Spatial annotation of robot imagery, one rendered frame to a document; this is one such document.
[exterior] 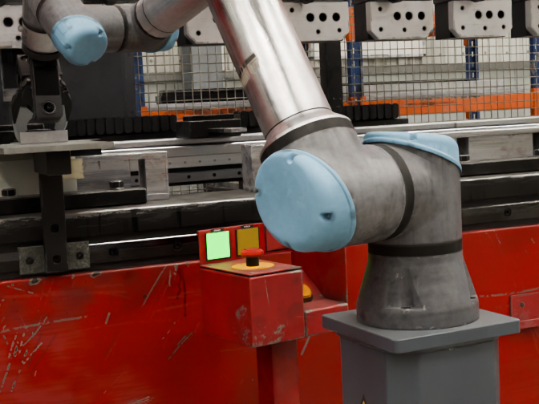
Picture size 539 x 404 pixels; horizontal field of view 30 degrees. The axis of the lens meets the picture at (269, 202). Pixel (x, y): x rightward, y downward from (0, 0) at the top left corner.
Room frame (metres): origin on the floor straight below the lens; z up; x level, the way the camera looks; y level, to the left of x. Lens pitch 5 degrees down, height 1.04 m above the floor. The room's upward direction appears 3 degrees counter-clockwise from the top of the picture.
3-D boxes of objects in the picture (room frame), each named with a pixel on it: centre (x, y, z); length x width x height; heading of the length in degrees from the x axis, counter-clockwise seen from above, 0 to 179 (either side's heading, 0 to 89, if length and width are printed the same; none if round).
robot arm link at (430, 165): (1.23, -0.17, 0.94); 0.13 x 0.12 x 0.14; 129
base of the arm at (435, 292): (1.23, -0.18, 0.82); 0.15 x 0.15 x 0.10
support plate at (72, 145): (1.77, 0.38, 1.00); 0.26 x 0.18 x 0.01; 21
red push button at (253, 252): (1.67, 0.03, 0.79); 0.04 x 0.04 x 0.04
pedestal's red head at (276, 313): (1.71, 0.00, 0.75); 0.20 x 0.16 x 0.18; 124
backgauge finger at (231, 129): (2.20, 0.10, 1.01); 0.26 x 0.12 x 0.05; 21
